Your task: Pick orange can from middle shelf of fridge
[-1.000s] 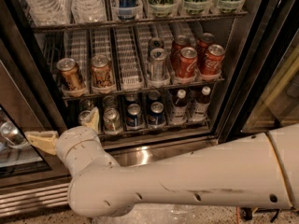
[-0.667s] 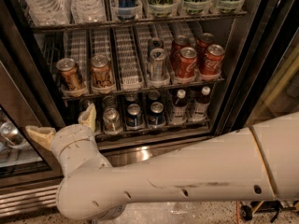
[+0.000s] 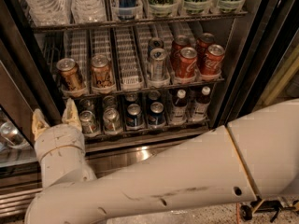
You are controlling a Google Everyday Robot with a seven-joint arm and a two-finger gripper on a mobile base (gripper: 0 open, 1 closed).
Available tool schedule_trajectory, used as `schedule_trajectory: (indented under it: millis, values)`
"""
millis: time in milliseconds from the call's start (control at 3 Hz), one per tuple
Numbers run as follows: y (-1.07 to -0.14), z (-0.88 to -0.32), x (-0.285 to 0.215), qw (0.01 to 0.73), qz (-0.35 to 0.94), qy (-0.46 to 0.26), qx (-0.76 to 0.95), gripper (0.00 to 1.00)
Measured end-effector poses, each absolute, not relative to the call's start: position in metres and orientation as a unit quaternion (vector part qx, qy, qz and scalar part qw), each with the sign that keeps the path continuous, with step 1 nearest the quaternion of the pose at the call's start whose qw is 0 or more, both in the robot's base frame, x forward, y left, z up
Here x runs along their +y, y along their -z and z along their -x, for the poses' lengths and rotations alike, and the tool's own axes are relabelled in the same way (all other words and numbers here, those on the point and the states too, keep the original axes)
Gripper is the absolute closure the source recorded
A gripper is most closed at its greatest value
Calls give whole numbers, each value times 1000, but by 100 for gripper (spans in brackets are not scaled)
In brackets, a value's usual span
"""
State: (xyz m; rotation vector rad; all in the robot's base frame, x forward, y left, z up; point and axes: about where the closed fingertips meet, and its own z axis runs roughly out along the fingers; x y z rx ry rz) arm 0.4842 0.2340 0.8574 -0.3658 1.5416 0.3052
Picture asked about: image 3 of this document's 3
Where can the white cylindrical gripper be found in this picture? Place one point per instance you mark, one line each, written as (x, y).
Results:
(58, 137)

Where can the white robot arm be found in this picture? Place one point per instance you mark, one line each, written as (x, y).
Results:
(256, 156)

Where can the silver green can front left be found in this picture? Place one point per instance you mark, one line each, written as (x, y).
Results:
(88, 122)

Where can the silver green can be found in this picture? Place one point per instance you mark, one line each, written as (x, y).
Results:
(86, 105)
(112, 119)
(109, 101)
(88, 122)

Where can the silver green can rear left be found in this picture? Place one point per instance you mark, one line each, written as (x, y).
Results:
(86, 105)

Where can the fridge glass door left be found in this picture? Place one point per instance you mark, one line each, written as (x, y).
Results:
(15, 131)

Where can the fridge glass door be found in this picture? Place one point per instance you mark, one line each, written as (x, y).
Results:
(15, 131)
(267, 32)

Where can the steel fridge base grille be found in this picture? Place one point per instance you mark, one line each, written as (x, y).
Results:
(105, 158)

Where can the blue pepsi can front left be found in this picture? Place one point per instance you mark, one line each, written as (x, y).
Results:
(134, 115)

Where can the blue pepsi can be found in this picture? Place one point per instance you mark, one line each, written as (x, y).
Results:
(134, 115)
(156, 114)
(153, 96)
(131, 98)

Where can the blue pepsi can rear left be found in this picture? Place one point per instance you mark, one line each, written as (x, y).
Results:
(131, 98)

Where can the blue pepsi can front right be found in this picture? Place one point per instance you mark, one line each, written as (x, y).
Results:
(156, 114)

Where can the blue pepsi can rear right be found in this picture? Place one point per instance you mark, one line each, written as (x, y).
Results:
(153, 96)

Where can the red cola can front left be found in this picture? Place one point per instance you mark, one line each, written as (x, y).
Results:
(187, 60)

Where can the red cola can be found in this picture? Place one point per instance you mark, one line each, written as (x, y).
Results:
(187, 60)
(212, 60)
(202, 43)
(179, 42)

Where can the blue orange tall can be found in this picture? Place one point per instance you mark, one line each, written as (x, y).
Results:
(125, 9)

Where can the red cola can rear left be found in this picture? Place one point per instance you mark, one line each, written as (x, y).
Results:
(179, 42)

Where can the red cola can front right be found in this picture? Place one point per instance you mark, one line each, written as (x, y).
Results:
(212, 60)

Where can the red cola can rear right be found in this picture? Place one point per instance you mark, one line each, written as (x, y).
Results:
(202, 43)

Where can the fridge glass door right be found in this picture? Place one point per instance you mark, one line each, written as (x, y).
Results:
(267, 32)

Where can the clear water bottle left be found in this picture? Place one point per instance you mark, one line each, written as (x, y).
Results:
(47, 12)

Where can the clear water bottle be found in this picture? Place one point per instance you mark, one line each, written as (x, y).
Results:
(47, 12)
(86, 11)

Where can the brown bottle white cap left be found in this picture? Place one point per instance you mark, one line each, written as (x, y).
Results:
(178, 107)

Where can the brown bottle white cap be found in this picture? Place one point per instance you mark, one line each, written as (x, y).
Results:
(178, 107)
(200, 105)

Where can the brown bottle white cap right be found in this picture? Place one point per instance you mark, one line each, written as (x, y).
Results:
(200, 105)

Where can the yellow black wheeled stand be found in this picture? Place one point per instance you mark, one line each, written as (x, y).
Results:
(263, 206)

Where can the middle wire shelf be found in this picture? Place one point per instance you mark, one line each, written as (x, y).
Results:
(132, 85)

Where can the wire shelf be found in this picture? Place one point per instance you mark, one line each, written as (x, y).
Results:
(135, 22)
(160, 132)
(132, 85)

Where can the top wire shelf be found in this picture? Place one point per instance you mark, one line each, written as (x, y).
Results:
(135, 22)

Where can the bottom wire shelf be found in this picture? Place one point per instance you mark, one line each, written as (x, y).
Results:
(160, 132)

